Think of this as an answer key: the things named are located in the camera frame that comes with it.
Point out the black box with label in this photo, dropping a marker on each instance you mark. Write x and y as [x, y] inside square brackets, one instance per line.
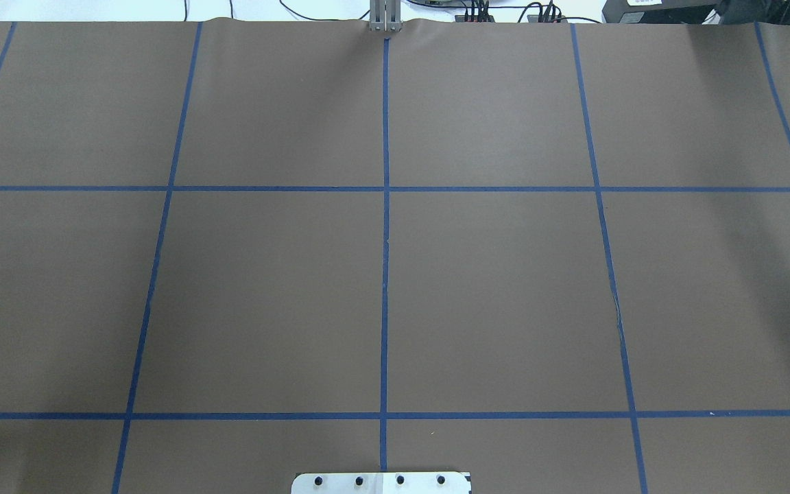
[657, 12]

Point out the aluminium frame post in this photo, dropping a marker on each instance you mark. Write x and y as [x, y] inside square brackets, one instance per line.
[385, 16]

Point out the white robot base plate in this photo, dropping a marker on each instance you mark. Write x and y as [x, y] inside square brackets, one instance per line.
[383, 482]

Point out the circuit board with wires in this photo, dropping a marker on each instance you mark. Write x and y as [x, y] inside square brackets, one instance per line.
[475, 12]

